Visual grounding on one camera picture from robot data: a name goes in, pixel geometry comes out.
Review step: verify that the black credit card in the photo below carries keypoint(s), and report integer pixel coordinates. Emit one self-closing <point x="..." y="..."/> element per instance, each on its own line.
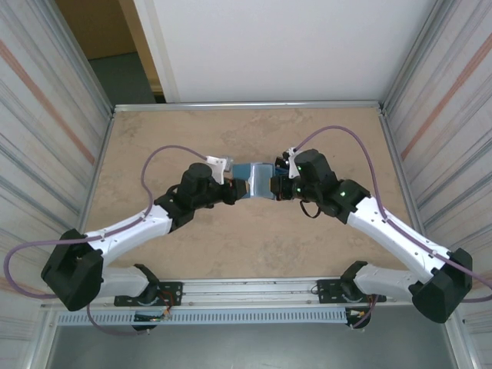
<point x="279" y="159"/>

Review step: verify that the thin aluminium table rail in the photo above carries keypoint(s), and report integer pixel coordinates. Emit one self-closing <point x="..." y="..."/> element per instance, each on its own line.
<point x="250" y="105"/>

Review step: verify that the right black-white robot arm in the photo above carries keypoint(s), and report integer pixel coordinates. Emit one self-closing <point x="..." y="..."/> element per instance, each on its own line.
<point x="399" y="238"/>

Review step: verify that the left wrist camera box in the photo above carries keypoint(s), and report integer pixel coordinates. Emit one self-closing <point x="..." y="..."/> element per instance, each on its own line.
<point x="220" y="165"/>

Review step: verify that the wide aluminium mounting rail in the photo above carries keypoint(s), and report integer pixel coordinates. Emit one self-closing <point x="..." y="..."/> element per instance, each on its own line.
<point x="250" y="292"/>

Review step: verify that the teal snap card holder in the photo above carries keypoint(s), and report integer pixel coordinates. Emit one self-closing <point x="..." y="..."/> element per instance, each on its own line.
<point x="257" y="180"/>

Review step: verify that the wooden door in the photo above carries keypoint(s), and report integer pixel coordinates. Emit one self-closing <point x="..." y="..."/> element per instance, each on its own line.
<point x="100" y="27"/>

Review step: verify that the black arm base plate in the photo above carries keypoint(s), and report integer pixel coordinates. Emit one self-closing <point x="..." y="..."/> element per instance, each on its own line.
<point x="173" y="293"/>
<point x="326" y="290"/>

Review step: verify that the aluminium side table rail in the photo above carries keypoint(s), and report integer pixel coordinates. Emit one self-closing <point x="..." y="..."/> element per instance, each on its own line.
<point x="100" y="161"/>
<point x="396" y="161"/>

